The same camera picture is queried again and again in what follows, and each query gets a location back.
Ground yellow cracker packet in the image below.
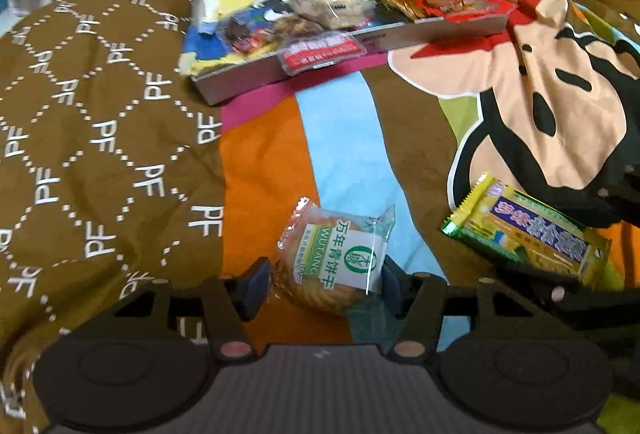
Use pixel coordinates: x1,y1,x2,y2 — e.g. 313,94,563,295
440,171,612,290

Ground brown patterned pillow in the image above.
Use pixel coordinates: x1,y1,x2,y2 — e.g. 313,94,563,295
0,0,226,434

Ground gold foil snack packet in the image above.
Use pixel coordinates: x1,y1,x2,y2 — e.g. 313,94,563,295
372,0,431,20

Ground dark snack packet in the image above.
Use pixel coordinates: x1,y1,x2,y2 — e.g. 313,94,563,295
222,12,273,52

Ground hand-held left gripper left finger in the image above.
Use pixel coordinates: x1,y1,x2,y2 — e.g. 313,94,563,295
112,257,273,360

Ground colourful cartoon printed blanket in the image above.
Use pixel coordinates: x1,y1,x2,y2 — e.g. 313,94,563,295
220,0,640,434

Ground red and white snack packet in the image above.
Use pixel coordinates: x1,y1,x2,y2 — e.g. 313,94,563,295
277,32,366,76

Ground clear packet of nuts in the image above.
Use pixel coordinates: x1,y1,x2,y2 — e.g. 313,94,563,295
272,14,326,38

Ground grey tray with cartoon lining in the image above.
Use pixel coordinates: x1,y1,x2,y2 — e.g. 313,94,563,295
182,0,521,106

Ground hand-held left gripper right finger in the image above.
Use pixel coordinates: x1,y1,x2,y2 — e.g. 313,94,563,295
382,257,506,362

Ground round biscuit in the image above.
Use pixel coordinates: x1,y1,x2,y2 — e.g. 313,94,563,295
276,197,397,315

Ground red dried meat packet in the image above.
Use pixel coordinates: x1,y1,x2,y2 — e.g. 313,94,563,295
417,0,518,22

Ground rice cracker bar clear wrapper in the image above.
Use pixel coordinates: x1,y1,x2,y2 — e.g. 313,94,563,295
290,0,376,30

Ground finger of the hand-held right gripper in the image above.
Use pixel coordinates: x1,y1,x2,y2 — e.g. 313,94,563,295
595,164,640,227
492,259,640,332

